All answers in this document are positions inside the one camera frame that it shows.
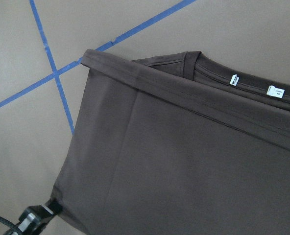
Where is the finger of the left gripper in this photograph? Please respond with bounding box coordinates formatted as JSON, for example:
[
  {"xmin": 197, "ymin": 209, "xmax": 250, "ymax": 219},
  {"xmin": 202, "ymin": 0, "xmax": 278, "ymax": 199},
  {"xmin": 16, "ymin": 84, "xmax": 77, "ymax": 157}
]
[{"xmin": 17, "ymin": 200, "xmax": 63, "ymax": 235}]

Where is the brown t-shirt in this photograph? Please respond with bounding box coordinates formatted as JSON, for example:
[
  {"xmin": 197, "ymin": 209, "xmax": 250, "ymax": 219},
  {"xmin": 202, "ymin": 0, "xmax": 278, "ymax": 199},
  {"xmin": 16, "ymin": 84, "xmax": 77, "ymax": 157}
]
[{"xmin": 51, "ymin": 49, "xmax": 290, "ymax": 235}]

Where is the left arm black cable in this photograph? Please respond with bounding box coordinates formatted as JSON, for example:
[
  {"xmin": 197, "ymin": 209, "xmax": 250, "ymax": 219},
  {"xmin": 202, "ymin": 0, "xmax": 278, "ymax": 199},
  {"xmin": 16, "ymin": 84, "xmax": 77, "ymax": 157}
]
[{"xmin": 0, "ymin": 210, "xmax": 20, "ymax": 235}]

